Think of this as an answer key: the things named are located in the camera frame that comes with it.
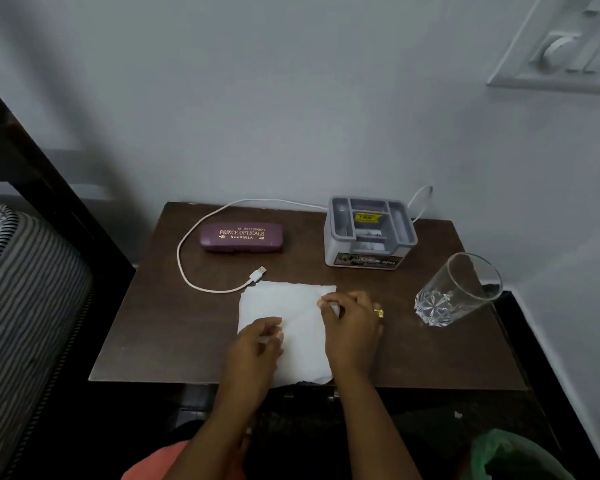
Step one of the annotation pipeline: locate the purple spectacle case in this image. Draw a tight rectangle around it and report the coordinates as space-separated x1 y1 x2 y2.
200 223 285 254

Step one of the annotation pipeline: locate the orange garment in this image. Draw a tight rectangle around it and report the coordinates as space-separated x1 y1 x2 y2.
121 439 192 480

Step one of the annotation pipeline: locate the grey plastic desk organizer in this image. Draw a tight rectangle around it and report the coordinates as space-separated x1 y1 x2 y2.
323 195 419 269

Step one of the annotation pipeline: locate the striped mattress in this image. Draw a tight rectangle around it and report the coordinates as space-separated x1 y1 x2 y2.
0 200 95 480

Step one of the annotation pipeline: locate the white charging cable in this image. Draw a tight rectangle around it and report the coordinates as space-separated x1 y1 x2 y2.
176 185 435 296

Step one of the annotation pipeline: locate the person's left forearm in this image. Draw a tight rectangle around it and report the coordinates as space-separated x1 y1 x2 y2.
164 382 277 480

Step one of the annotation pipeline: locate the dark wooden bedside table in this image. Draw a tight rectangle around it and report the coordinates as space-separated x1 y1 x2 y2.
88 202 529 396

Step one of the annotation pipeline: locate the white paper napkin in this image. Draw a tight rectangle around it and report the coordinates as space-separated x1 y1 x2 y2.
237 280 340 388

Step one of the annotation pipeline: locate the person's right forearm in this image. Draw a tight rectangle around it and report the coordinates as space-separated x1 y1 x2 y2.
327 367 424 480

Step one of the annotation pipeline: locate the dark wooden bed frame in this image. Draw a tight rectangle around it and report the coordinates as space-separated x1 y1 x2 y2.
0 72 136 480

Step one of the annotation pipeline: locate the clear drinking glass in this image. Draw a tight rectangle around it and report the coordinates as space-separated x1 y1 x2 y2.
413 252 504 329

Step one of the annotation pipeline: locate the person's left hand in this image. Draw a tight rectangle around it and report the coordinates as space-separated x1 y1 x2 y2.
224 317 285 391

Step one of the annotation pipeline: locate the white wall switch board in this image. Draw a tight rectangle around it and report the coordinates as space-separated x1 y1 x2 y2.
486 0 600 98

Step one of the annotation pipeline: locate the green plastic bag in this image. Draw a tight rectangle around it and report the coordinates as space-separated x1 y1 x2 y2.
468 428 589 480

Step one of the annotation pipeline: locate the person's right hand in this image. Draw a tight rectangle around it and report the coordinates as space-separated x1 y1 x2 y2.
317 290 385 376

